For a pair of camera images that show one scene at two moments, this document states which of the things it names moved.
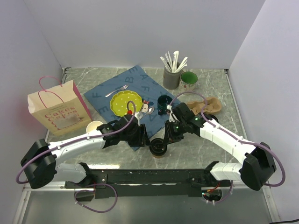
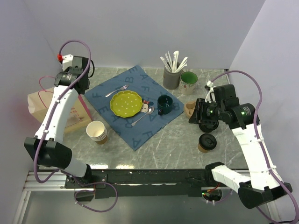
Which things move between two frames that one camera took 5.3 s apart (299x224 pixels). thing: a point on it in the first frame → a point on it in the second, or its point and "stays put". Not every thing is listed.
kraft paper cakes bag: [62, 107] stays put
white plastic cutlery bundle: [172, 64] stays put
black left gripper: [142, 139] → [82, 91]
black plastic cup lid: [158, 147] → [207, 141]
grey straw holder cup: [171, 80] stays put
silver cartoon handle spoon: [149, 110] stays put
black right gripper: [169, 137] → [198, 115]
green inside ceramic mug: [188, 80] stays put
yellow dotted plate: [118, 102] stays put
